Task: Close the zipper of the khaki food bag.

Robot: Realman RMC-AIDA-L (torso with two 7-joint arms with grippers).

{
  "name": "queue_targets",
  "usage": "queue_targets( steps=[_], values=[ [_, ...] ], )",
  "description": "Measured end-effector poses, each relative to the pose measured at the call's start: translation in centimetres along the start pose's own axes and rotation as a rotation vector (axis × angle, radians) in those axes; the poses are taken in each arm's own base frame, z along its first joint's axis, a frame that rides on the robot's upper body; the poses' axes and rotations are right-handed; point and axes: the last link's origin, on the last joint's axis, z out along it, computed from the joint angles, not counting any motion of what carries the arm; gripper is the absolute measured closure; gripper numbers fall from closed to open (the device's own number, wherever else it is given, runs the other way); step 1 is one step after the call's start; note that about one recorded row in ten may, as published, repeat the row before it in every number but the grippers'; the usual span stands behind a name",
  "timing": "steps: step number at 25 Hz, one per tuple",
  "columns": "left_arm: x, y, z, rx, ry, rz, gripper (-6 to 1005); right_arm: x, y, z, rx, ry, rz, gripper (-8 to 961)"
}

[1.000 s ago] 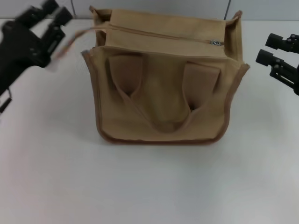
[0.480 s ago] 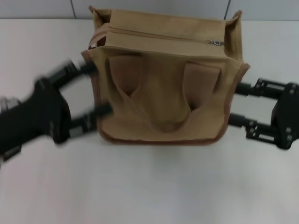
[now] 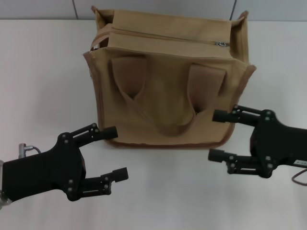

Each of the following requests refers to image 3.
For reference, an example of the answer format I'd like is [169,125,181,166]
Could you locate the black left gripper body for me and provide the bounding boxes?
[3,132,86,202]

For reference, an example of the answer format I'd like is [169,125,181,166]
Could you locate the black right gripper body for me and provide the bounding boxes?
[249,109,307,179]

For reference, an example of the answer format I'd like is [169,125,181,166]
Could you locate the khaki canvas food bag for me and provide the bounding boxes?
[83,6,257,150]

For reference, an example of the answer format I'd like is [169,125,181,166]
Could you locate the silver connector with grey cable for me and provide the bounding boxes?
[18,143,43,159]

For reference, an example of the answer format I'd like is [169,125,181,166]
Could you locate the right gripper connector cable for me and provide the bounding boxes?
[291,167,307,185]

